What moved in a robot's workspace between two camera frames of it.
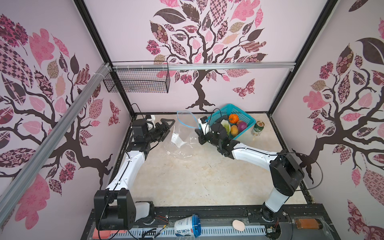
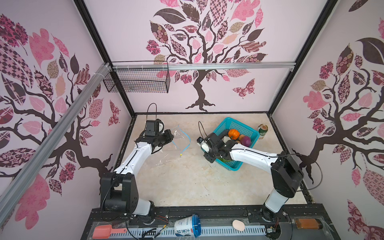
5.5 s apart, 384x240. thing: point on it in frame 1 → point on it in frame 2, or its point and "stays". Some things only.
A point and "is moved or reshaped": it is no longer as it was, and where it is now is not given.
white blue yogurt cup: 189,226 stays
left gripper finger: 169,122 → 167,137
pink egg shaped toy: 238,225 stays
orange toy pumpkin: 233,118 → 234,134
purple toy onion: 241,125 → 246,141
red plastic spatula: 101,234 stays
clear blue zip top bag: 183,142 is moved or reshaped
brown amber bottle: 308,223 stays
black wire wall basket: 138,76 stays
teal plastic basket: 239,121 → 240,133
